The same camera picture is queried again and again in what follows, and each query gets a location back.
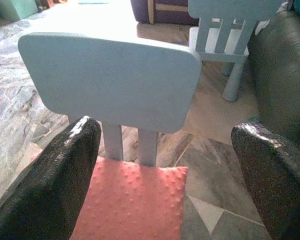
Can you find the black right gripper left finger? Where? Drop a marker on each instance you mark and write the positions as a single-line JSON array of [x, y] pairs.
[[47, 180]]

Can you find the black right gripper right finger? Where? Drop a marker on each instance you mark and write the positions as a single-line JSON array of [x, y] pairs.
[[277, 180]]

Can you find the pink dotted pillow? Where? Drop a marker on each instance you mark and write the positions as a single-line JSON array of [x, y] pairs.
[[135, 205]]

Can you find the grey-green leather sofa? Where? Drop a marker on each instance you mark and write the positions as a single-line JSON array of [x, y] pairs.
[[282, 75]]

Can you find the light blue kids chair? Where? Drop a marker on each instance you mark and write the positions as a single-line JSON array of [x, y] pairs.
[[215, 10], [110, 82]]

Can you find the light blue kids table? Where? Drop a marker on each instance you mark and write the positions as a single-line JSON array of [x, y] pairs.
[[90, 20]]

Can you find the teal box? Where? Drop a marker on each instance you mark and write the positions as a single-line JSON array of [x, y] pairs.
[[15, 8]]

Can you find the purple cushion with beige stripe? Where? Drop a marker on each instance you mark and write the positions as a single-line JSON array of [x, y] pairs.
[[170, 16]]

